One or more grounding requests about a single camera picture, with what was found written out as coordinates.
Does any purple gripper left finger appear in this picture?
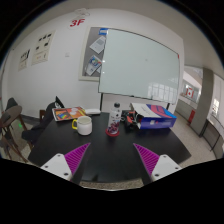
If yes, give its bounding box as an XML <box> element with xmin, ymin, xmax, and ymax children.
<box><xmin>41</xmin><ymin>143</ymin><xmax>90</xmax><ymax>184</ymax></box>

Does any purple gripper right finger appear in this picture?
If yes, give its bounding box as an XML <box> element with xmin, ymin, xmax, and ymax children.
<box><xmin>134</xmin><ymin>143</ymin><xmax>181</xmax><ymax>181</ymax></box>

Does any clear plastic water bottle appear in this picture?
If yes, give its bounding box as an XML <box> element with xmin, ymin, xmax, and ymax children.
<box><xmin>107</xmin><ymin>103</ymin><xmax>121</xmax><ymax>133</ymax></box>

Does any black rectangular table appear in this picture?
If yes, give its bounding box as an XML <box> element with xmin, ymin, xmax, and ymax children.
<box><xmin>28</xmin><ymin>113</ymin><xmax>191</xmax><ymax>184</ymax></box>

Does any dark chair at table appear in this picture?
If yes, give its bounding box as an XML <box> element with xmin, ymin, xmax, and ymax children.
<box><xmin>21</xmin><ymin>97</ymin><xmax>64</xmax><ymax>145</ymax></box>

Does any blue cardboard box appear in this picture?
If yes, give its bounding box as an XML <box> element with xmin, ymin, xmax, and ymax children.
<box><xmin>130</xmin><ymin>103</ymin><xmax>177</xmax><ymax>129</ymax></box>

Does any colourful magazine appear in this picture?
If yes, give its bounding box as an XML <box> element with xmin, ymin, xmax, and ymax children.
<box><xmin>52</xmin><ymin>107</ymin><xmax>86</xmax><ymax>121</ymax></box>

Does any red round coaster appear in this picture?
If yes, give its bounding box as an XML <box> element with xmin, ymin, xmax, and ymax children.
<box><xmin>105</xmin><ymin>129</ymin><xmax>120</xmax><ymax>137</ymax></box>

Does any black red tool pile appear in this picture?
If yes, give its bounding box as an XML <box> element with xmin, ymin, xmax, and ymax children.
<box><xmin>121</xmin><ymin>111</ymin><xmax>137</xmax><ymax>129</ymax></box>

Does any white flat device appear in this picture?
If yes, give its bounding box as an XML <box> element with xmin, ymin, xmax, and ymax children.
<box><xmin>85</xmin><ymin>109</ymin><xmax>101</xmax><ymax>115</ymax></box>

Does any round brown side table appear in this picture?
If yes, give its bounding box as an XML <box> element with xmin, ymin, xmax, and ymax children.
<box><xmin>0</xmin><ymin>106</ymin><xmax>27</xmax><ymax>162</ymax></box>

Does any white whiteboard on stand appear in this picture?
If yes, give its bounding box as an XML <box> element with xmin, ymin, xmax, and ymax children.
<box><xmin>99</xmin><ymin>29</ymin><xmax>180</xmax><ymax>104</ymax></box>

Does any grey pin board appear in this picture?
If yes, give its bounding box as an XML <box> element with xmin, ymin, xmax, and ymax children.
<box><xmin>79</xmin><ymin>27</ymin><xmax>108</xmax><ymax>81</ymax></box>

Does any white mug yellow handle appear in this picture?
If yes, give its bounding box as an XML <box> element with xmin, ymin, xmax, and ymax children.
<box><xmin>72</xmin><ymin>116</ymin><xmax>92</xmax><ymax>136</ymax></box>

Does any dark chair by wall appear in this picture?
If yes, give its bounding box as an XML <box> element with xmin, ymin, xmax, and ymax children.
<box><xmin>6</xmin><ymin>97</ymin><xmax>18</xmax><ymax>109</ymax></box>

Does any small white wall poster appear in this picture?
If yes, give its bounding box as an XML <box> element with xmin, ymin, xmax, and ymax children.
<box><xmin>18</xmin><ymin>50</ymin><xmax>30</xmax><ymax>70</ymax></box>

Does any large white wall poster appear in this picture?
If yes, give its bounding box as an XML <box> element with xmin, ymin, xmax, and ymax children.
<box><xmin>32</xmin><ymin>31</ymin><xmax>55</xmax><ymax>64</ymax></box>

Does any red 3F wall sign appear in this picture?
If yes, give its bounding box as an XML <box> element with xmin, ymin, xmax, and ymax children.
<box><xmin>69</xmin><ymin>19</ymin><xmax>85</xmax><ymax>28</ymax></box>

